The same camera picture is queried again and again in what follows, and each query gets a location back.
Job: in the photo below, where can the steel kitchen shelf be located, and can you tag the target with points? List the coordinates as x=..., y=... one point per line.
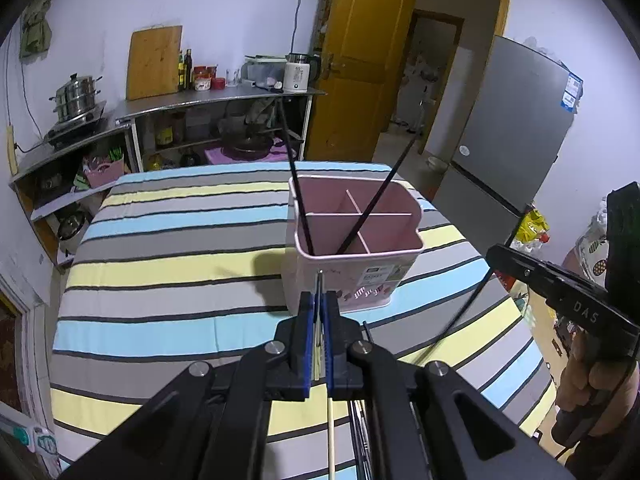
x=200, y=100

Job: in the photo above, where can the pink plastic shelf basket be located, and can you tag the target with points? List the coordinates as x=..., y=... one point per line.
x=102, y=175

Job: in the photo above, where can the clear plastic storage box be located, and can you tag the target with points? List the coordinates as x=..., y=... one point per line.
x=262, y=70

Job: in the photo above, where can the person's right hand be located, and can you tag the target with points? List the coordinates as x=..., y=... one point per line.
x=585, y=380

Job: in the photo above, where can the dark wok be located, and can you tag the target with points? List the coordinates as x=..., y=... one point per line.
x=250, y=146

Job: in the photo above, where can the wooden chopstick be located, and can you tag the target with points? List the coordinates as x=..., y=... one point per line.
x=331, y=440

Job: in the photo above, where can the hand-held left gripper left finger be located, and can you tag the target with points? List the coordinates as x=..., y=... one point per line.
x=309, y=332

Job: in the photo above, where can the clear drinking glass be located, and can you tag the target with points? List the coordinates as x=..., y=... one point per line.
x=232, y=78

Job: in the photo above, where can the striped tablecloth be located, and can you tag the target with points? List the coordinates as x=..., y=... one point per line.
x=175, y=260

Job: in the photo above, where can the purple mat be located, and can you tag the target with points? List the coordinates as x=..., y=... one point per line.
x=215, y=156

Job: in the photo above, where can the yellow snack bags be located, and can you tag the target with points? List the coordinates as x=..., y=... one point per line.
x=532, y=225

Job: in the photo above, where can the yellow jar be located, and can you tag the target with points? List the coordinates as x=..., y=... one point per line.
x=164, y=134

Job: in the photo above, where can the white electric kettle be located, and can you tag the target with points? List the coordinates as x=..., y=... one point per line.
x=296, y=77

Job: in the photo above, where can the pink utensil basket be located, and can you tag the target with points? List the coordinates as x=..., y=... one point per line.
x=380, y=280

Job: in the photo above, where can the yellow wooden door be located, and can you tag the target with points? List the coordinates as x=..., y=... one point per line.
x=360, y=60

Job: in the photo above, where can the wooden cutting board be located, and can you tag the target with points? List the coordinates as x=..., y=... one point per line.
x=152, y=65

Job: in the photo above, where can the grey refrigerator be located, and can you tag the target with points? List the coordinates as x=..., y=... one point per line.
x=510, y=125

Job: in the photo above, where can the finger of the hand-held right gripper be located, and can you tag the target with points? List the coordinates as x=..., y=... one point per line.
x=515, y=262

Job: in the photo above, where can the black induction cooker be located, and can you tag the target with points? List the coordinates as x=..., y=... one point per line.
x=75, y=130

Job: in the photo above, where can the low steel counter shelf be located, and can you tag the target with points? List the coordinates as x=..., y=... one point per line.
x=55, y=152

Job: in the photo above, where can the white jar with red lid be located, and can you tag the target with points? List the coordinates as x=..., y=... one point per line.
x=202, y=83

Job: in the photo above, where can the small red jar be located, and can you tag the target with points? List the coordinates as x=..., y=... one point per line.
x=218, y=83

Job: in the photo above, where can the green hanging cloth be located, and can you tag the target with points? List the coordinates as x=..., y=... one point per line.
x=35, y=30

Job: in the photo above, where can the pineapple print bag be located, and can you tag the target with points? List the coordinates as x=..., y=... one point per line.
x=592, y=250

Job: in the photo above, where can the steel steamer pot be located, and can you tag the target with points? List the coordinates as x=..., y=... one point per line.
x=75, y=97

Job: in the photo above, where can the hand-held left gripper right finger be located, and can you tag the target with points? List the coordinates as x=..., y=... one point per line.
x=330, y=332

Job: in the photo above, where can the dark oil bottle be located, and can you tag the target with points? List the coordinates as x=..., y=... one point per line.
x=188, y=72
x=181, y=75

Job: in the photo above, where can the black chopstick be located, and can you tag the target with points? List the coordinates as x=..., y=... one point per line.
x=295, y=180
x=462, y=310
x=375, y=200
x=367, y=440

